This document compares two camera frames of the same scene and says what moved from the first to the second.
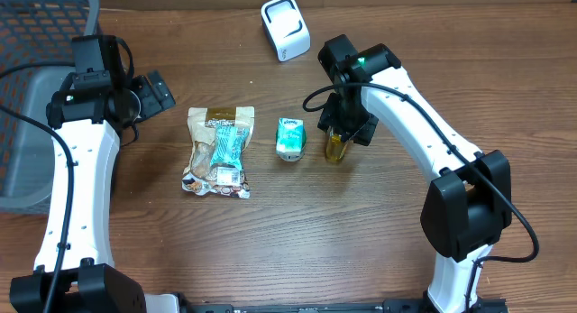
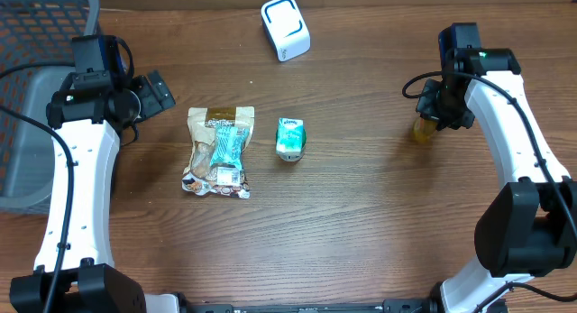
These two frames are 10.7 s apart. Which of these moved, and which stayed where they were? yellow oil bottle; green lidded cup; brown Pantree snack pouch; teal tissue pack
Moved: yellow oil bottle
Stayed: brown Pantree snack pouch; teal tissue pack; green lidded cup
